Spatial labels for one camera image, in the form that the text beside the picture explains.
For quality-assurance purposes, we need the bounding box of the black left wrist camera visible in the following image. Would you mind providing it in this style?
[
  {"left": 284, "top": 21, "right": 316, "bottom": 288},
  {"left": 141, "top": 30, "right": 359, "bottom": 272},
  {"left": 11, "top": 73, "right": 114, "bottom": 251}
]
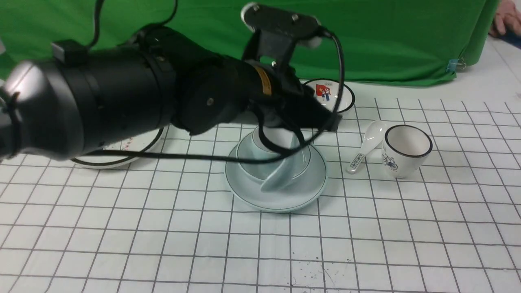
[{"left": 240, "top": 2, "right": 324, "bottom": 72}]

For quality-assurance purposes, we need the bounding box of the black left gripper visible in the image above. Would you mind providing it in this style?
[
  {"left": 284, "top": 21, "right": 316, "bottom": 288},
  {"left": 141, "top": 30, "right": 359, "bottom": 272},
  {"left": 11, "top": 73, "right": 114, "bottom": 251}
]
[{"left": 229, "top": 62, "right": 342, "bottom": 131}]

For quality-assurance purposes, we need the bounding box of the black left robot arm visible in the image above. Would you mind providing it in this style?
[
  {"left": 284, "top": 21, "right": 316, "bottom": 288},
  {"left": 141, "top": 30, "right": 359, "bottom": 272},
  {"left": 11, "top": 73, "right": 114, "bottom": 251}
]
[{"left": 1, "top": 26, "right": 340, "bottom": 161}]

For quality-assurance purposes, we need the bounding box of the blue binder clip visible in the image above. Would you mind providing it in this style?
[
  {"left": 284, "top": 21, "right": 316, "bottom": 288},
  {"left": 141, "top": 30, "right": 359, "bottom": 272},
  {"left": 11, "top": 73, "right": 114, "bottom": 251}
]
[{"left": 445, "top": 57, "right": 467, "bottom": 72}]

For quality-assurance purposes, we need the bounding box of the pale blue ceramic bowl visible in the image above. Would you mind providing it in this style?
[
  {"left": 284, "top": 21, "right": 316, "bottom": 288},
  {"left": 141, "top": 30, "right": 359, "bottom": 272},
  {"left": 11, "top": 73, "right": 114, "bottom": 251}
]
[{"left": 236, "top": 130, "right": 311, "bottom": 190}]

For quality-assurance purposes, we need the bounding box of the green backdrop cloth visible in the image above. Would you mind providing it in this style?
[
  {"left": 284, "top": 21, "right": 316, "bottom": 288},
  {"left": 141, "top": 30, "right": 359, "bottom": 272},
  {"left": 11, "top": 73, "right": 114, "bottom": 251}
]
[{"left": 0, "top": 0, "right": 498, "bottom": 87}]

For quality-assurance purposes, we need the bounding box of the white cup with black rim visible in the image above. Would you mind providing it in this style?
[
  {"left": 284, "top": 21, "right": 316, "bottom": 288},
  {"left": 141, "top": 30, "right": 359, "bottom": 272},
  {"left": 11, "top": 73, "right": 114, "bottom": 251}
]
[{"left": 381, "top": 125, "right": 433, "bottom": 178}]

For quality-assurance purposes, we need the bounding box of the white bowl with red picture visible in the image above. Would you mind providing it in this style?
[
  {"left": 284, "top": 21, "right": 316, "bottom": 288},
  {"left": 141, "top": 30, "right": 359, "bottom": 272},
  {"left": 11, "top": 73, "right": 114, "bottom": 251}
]
[{"left": 303, "top": 79, "right": 355, "bottom": 114}]

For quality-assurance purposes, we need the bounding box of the pale blue ceramic plate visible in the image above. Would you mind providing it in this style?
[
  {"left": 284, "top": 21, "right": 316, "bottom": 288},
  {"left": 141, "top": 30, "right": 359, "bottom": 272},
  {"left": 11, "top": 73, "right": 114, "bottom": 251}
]
[{"left": 224, "top": 145, "right": 328, "bottom": 213}]

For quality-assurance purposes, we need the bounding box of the white plate with cartoon figures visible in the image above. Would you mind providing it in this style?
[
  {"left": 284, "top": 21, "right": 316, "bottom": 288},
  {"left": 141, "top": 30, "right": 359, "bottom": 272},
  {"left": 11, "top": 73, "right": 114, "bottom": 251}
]
[{"left": 71, "top": 128, "right": 164, "bottom": 169}]

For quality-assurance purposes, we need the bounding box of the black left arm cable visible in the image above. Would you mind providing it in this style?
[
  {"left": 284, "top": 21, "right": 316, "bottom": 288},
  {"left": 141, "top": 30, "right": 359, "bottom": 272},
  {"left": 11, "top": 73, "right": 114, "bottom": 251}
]
[{"left": 79, "top": 31, "right": 346, "bottom": 164}]

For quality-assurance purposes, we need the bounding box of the white spoon with printed handle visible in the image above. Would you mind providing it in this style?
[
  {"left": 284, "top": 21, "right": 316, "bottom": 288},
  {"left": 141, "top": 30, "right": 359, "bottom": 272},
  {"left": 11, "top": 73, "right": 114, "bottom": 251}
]
[{"left": 346, "top": 120, "right": 387, "bottom": 174}]

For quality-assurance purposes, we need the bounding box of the pale blue ceramic cup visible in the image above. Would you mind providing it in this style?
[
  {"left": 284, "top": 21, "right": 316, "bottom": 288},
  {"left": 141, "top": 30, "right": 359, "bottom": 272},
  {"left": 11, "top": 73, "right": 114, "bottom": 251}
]
[{"left": 250, "top": 127, "right": 300, "bottom": 159}]

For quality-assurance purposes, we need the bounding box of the white grid tablecloth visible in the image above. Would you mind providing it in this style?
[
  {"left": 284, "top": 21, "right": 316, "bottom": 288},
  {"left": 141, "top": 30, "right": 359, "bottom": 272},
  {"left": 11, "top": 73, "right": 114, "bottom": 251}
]
[{"left": 0, "top": 79, "right": 521, "bottom": 293}]

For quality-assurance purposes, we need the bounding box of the person hand at edge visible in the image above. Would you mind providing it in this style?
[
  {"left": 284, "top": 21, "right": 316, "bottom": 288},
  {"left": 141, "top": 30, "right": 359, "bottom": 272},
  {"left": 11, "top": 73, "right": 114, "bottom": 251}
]
[{"left": 488, "top": 0, "right": 521, "bottom": 38}]

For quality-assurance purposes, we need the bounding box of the pale blue ceramic spoon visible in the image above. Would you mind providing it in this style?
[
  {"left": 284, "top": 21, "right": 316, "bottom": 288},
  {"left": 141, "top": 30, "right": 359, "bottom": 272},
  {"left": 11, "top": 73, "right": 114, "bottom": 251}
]
[{"left": 260, "top": 155, "right": 306, "bottom": 192}]

